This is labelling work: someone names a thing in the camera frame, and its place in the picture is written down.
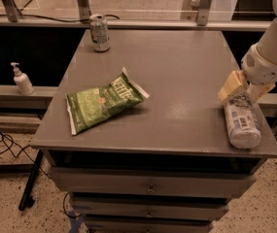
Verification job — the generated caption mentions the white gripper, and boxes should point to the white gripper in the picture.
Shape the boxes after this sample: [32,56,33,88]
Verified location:
[218,45,277,103]

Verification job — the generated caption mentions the clear blue-label plastic bottle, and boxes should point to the clear blue-label plastic bottle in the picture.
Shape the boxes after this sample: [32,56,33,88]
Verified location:
[224,94,261,150]

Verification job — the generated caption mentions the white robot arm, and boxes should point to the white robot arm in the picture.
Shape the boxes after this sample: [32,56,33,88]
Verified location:
[218,0,277,104]

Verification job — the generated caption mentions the white pump dispenser bottle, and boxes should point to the white pump dispenser bottle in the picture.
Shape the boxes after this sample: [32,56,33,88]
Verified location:
[11,62,34,95]

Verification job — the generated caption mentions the grey drawer cabinet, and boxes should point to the grey drawer cabinet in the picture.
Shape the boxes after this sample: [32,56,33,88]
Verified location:
[32,29,277,233]

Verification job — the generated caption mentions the dented soda can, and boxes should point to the dented soda can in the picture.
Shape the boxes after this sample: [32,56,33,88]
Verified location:
[89,15,110,52]

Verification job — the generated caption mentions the green chip bag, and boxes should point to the green chip bag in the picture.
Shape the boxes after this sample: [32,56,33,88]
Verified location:
[65,68,150,136]

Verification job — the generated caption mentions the black metal stand leg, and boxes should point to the black metal stand leg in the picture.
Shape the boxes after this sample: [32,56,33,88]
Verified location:
[18,150,43,211]

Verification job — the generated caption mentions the metal railing frame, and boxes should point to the metal railing frame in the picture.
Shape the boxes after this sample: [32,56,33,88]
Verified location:
[0,0,274,32]

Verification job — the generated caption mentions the black cable on ledge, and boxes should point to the black cable on ledge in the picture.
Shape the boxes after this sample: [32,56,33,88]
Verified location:
[0,13,121,23]

